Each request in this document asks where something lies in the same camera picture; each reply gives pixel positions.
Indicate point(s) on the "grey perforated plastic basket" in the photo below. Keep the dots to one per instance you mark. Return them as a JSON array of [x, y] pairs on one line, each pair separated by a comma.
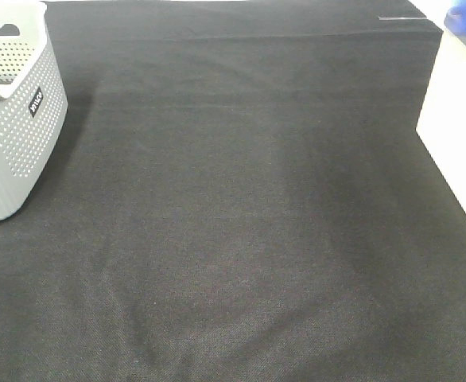
[[33, 103]]

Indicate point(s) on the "black fabric table cover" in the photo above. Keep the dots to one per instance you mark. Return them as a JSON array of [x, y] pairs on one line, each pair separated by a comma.
[[238, 193]]

